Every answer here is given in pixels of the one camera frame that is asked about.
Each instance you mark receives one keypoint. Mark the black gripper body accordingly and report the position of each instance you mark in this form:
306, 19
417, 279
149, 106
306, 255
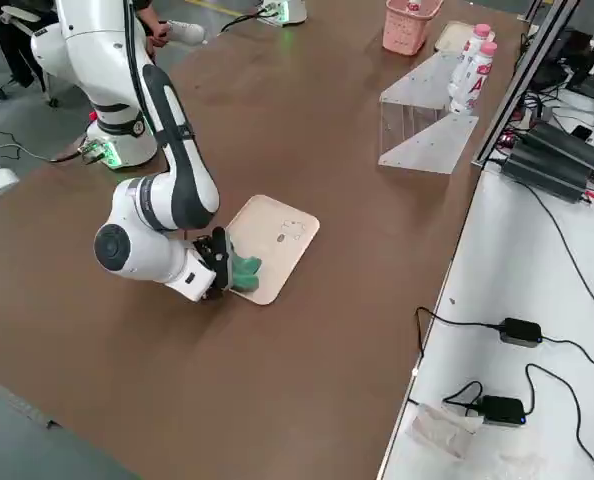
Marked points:
221, 260

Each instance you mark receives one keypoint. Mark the green cloth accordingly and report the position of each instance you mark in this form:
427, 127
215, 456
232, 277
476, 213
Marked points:
244, 272

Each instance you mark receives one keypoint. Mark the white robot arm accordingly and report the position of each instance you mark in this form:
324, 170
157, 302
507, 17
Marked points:
289, 10
177, 165

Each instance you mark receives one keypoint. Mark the clear acrylic shelf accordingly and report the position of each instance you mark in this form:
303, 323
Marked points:
427, 135

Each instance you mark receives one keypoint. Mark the pink plastic basket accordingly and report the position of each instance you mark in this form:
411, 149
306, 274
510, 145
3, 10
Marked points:
407, 27

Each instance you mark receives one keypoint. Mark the cream plastic tray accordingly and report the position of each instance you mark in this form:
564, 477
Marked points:
452, 37
282, 235

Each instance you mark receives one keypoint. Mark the person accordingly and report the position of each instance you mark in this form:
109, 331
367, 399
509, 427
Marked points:
14, 45
169, 27

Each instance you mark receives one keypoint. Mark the clear plastic bag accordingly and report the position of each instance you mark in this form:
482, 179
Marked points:
442, 430

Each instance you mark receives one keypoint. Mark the black power brick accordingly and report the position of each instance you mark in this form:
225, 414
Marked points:
521, 331
502, 411

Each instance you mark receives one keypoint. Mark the office chair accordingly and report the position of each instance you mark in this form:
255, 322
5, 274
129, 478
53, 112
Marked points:
27, 20

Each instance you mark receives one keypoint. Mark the black power adapter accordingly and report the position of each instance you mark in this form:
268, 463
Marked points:
569, 145
547, 175

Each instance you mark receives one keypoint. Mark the black smartphone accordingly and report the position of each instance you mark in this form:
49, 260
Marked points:
582, 132

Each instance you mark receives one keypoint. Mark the black laptop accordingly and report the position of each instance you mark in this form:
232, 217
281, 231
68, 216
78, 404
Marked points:
557, 60

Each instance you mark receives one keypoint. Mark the aluminium frame post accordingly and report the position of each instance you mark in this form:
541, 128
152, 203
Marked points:
522, 85

